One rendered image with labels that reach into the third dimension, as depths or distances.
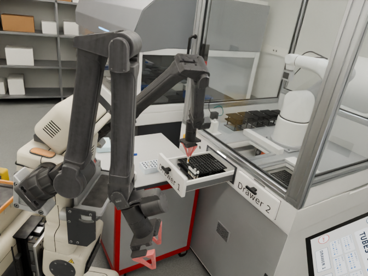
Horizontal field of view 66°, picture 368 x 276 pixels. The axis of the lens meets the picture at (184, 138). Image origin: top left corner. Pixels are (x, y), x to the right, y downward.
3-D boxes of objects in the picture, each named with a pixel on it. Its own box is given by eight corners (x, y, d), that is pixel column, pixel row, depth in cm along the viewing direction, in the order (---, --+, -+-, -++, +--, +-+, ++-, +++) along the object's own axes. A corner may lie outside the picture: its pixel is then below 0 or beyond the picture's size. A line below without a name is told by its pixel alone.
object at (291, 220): (288, 235, 131) (297, 210, 125) (179, 141, 208) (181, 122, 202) (390, 190, 178) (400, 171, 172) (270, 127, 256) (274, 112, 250)
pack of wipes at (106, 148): (111, 152, 189) (111, 146, 187) (96, 153, 186) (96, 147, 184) (109, 142, 202) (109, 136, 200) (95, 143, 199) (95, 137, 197)
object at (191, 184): (183, 193, 145) (184, 183, 143) (161, 167, 165) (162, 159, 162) (242, 178, 165) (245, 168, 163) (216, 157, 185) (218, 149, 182)
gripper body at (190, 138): (201, 143, 150) (202, 130, 147) (185, 147, 145) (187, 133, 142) (193, 138, 155) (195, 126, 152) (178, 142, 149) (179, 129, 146)
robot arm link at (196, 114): (187, 56, 105) (196, 79, 100) (201, 52, 105) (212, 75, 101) (187, 113, 144) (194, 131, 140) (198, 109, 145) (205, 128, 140)
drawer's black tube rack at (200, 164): (192, 184, 152) (194, 174, 149) (176, 168, 165) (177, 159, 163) (225, 177, 163) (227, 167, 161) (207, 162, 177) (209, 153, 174)
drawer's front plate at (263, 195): (272, 220, 136) (278, 202, 131) (233, 187, 158) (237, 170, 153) (275, 219, 137) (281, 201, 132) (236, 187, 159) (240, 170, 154)
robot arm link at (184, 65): (182, 42, 97) (191, 64, 93) (205, 56, 108) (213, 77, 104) (105, 111, 119) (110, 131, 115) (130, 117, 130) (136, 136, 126)
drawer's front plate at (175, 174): (182, 197, 144) (184, 179, 139) (156, 169, 166) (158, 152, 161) (184, 197, 144) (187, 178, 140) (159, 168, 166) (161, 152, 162)
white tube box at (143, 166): (144, 174, 170) (144, 168, 168) (139, 167, 176) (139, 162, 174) (162, 171, 176) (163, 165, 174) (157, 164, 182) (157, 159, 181)
